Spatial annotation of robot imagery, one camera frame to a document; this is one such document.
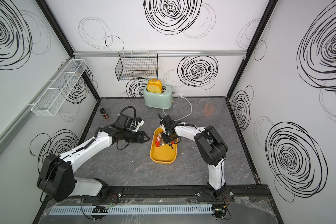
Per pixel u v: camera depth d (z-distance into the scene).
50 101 0.72
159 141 0.93
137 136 0.72
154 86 0.99
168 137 0.84
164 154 0.86
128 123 0.68
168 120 0.77
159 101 1.11
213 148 0.50
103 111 0.99
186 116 1.08
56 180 0.41
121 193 0.74
